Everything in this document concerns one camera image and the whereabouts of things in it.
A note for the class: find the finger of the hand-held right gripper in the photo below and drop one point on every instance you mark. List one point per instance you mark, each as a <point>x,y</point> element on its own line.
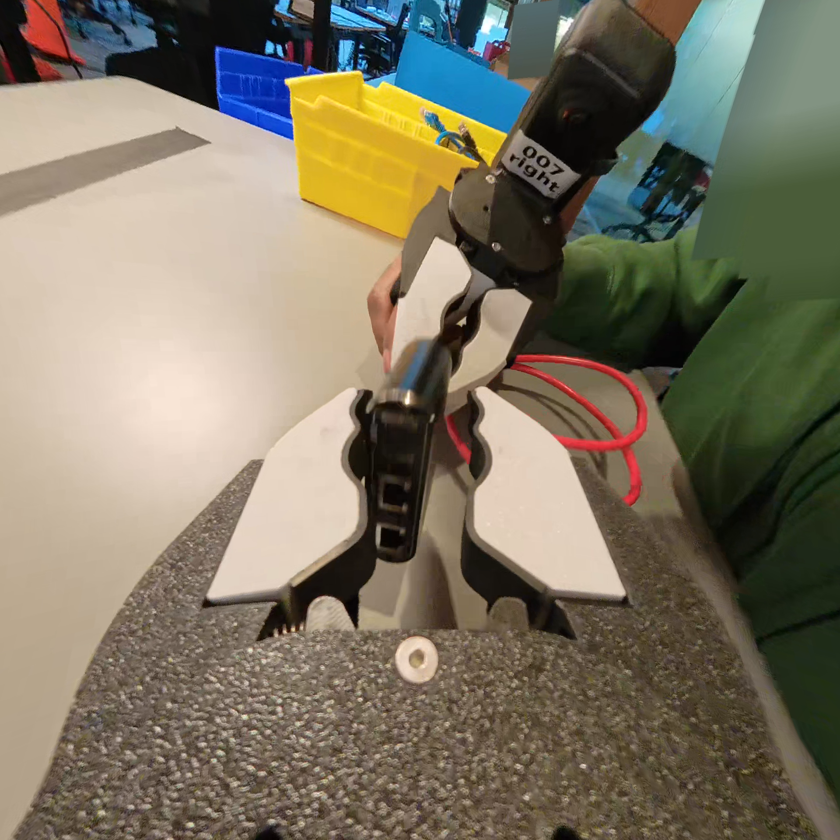
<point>423,295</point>
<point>495,334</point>

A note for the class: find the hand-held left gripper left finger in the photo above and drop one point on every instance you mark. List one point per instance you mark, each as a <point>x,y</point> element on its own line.
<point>295,518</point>

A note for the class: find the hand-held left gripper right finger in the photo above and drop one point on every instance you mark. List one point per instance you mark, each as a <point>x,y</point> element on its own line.
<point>544,518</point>

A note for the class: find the black ethernet port box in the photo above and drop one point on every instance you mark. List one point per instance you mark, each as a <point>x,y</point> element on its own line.
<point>400,446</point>

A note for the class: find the yellow plastic bin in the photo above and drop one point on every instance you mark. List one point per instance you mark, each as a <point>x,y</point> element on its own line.
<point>354,164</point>

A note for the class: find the person's right hand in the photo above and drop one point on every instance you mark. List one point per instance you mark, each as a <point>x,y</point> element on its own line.
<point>382,315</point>

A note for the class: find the light blue panel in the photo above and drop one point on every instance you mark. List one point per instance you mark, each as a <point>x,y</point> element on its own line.
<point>446,72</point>

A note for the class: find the person's green jacket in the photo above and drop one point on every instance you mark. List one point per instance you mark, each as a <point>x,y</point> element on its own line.
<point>774,459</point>

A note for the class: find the blue plastic bin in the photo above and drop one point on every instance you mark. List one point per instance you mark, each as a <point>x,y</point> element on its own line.
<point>249,85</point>

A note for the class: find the grey tape strip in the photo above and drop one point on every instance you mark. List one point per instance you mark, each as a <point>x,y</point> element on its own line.
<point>85,170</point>

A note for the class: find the orange traffic cone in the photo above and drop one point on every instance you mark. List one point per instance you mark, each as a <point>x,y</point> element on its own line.
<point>49,33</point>

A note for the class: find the wooden post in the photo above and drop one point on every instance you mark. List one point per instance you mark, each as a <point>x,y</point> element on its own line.
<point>669,16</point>

